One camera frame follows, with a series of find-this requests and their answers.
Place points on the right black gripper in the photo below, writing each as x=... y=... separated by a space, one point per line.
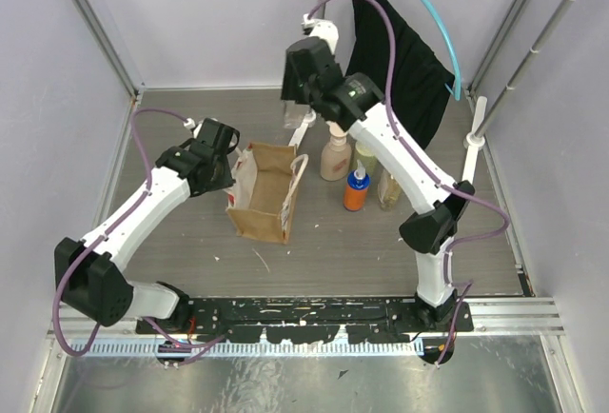
x=287 y=91

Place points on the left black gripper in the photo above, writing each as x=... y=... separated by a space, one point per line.
x=225 y=166

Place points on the grey cap small bottle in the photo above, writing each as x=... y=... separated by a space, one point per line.
x=294 y=114

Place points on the beige pump dispenser bottle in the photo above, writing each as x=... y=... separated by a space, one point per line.
x=336 y=154

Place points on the cream round cap bottle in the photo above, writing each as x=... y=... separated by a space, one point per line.
x=364 y=155

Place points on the orange bottle blue cap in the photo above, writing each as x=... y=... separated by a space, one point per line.
x=357 y=185

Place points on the clear amber liquid bottle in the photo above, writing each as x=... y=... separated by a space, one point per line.
x=388 y=190

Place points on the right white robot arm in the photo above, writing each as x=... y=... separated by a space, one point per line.
x=358 y=107

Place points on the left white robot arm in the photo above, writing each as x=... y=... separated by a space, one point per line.
x=89 y=272

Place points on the black hanging cloth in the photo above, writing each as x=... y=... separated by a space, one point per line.
x=419 y=95

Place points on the blue clothes hanger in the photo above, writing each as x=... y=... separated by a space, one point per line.
x=456 y=89

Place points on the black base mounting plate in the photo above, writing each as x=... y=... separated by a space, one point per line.
x=375 y=320

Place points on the aluminium frame rail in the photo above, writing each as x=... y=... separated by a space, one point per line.
x=491 y=315

